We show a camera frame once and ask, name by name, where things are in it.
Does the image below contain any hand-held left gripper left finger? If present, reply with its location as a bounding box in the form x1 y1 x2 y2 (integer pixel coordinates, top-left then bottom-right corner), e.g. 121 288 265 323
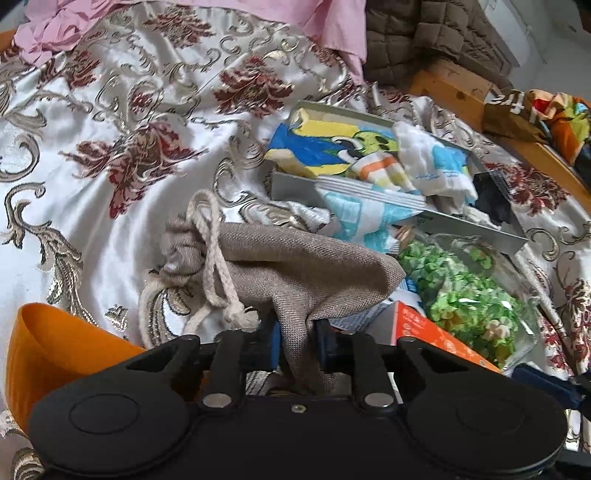
122 320 281 411

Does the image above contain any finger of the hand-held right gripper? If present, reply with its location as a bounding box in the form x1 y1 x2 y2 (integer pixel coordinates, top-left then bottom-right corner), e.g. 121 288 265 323
512 364 591 411

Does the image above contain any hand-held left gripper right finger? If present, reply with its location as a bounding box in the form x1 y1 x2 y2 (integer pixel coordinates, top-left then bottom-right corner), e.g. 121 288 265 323
315 320 469 412

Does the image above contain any burlap drawstring bag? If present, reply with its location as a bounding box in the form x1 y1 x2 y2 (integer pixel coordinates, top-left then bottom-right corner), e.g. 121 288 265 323
139 189 407 393

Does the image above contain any grey tray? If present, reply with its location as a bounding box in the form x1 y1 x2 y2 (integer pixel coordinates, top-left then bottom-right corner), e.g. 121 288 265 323
270 99 529 257

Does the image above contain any white cloth with blue print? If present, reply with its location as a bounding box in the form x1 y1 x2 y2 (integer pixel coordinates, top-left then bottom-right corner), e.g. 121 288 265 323
392 121 478 204

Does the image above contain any orange box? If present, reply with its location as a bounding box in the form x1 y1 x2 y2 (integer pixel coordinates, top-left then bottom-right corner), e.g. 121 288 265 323
365 300 502 374

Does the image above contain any light blue printed cloth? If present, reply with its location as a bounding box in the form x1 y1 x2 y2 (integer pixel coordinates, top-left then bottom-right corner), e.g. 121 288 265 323
318 178 426 252

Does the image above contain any orange striped cloth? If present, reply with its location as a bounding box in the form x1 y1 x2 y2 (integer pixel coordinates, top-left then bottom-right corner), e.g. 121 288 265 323
348 152 416 192

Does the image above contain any black cloth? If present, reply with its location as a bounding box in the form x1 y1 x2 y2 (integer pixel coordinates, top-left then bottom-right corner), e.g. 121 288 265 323
471 170 514 227

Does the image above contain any yellow blue cartoon cloth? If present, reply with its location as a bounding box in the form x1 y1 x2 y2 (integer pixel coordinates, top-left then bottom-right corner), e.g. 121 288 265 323
265 108 400 178

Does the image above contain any orange bowl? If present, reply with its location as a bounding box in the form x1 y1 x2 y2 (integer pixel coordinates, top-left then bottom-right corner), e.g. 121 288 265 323
4 302 148 435

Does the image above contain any floral satin bedspread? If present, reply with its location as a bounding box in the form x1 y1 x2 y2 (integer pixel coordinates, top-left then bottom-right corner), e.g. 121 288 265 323
0 0 591 480

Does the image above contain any brown bag with white print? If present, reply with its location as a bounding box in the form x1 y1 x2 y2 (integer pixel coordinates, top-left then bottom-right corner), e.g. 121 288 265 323
482 90 548 141

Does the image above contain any brown quilted jacket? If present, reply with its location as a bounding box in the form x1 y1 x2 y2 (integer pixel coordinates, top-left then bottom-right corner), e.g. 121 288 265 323
362 0 520 88

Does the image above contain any pink sheet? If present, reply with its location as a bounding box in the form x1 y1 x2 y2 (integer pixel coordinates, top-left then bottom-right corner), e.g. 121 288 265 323
14 0 370 86

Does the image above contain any wooden bed frame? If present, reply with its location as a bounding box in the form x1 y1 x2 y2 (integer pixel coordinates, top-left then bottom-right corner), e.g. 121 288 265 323
0 30 591 210

